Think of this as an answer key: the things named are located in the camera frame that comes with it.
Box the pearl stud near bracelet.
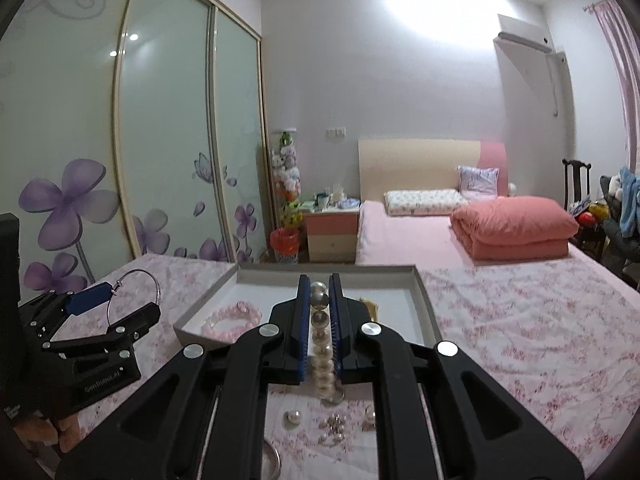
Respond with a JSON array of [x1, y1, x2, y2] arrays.
[[361, 404, 376, 431]]

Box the pink curtain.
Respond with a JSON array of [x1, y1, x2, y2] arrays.
[[587, 0, 639, 172]]

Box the floral sliding wardrobe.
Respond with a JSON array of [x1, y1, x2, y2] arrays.
[[1, 0, 269, 299]]

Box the chair with blue clothes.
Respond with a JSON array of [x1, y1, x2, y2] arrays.
[[599, 176, 639, 292]]

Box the dark wooden chair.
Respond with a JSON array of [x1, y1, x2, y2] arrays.
[[562, 158, 592, 210]]

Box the white pearl bracelet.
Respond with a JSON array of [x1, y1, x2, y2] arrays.
[[308, 280, 347, 406]]

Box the white floral pillow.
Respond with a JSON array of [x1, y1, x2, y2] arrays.
[[384, 188, 469, 217]]

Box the folded coral pink duvet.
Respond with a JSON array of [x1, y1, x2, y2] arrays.
[[450, 196, 578, 262]]

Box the small lilac pillow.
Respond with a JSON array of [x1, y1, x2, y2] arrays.
[[457, 166, 500, 202]]

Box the cream and pink headboard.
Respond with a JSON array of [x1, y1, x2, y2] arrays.
[[358, 139, 509, 202]]

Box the grey shallow cardboard tray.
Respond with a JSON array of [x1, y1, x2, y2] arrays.
[[172, 263, 444, 347]]

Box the white wall air conditioner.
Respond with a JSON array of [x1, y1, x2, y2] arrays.
[[497, 14, 553, 54]]

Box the silver ring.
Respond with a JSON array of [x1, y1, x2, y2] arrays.
[[262, 435, 283, 480]]

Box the white wall socket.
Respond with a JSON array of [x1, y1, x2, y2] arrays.
[[326, 128, 346, 139]]

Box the pink nightstand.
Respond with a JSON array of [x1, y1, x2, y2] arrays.
[[305, 207, 359, 263]]

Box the plush toy tower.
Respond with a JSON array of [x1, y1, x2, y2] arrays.
[[270, 129, 303, 229]]

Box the person's left hand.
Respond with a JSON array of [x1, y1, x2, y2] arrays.
[[14, 414, 84, 453]]

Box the single pearl earring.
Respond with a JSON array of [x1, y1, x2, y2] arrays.
[[283, 410, 302, 428]]

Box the silver bangle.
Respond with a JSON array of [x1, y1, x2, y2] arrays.
[[105, 268, 162, 326]]

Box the red waste bin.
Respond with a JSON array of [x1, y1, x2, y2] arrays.
[[269, 228, 299, 264]]

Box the pink bead bracelet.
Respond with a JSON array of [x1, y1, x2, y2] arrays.
[[200, 300, 264, 344]]

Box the silver chain pearl earrings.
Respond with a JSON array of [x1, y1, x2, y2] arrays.
[[318, 414, 346, 446]]

